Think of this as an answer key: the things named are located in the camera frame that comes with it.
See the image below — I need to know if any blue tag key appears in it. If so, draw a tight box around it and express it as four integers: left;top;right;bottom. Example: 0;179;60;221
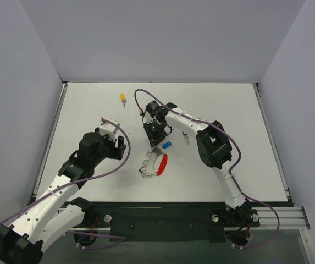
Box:
162;141;172;149

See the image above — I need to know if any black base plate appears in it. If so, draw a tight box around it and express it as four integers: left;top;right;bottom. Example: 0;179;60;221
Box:
78;202;259;243

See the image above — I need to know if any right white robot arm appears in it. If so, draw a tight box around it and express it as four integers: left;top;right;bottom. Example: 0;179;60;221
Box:
139;100;259;228

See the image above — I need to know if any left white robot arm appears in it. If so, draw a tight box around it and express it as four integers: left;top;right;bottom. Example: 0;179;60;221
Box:
0;129;131;263

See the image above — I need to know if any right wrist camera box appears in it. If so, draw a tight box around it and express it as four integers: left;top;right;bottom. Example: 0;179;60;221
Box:
139;109;153;124

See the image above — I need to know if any aluminium frame rail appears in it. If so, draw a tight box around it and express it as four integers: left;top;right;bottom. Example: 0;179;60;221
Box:
14;206;311;234

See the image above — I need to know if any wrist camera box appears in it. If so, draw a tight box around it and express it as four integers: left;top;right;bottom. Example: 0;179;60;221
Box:
139;109;153;124
98;119;120;141

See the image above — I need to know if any black tag key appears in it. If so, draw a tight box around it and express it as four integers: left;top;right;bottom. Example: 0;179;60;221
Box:
184;134;190;145

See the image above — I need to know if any yellow tag key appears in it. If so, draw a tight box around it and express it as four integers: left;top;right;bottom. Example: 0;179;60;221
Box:
120;93;126;107

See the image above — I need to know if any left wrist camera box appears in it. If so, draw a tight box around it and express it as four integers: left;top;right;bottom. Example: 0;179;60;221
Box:
98;119;120;141

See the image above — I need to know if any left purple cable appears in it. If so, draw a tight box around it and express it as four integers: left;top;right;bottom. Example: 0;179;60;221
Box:
0;118;132;252

